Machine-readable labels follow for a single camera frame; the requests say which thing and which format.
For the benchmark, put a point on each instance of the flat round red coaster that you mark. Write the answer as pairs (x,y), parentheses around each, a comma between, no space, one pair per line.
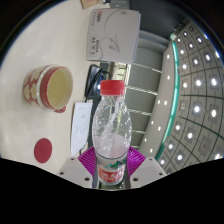
(43,150)

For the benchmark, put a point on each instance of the red and cream mug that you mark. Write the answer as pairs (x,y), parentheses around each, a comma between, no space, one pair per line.
(43,88)

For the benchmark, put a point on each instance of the white printed paper sheet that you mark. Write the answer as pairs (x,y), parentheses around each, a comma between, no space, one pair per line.
(80,130)

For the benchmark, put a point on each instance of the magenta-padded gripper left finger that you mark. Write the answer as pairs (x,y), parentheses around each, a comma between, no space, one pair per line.
(73,170)

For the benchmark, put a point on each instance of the white copy paper box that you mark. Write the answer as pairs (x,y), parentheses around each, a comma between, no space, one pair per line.
(113,35)

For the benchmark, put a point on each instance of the round ceiling lights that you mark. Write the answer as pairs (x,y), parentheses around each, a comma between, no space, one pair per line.
(196,100)

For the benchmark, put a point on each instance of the brown cardboard sheet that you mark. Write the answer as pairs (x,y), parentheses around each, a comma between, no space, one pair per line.
(91,3)

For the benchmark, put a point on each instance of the clear red-capped water bottle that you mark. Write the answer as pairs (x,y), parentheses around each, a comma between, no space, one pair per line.
(111,133)

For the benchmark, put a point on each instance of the black desk phone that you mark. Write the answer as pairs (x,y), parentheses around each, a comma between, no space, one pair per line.
(91,81)

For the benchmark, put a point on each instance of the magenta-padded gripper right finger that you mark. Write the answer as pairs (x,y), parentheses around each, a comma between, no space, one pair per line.
(146,170)

